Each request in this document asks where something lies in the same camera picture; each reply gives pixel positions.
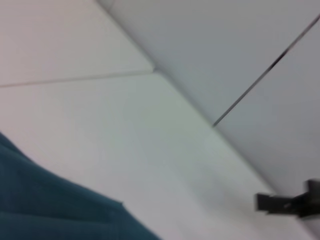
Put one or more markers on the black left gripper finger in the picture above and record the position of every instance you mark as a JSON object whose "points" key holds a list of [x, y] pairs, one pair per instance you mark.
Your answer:
{"points": [[287, 202]]}

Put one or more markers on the blue t-shirt with FREE print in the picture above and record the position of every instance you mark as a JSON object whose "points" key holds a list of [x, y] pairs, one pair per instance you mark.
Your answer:
{"points": [[50, 200]]}

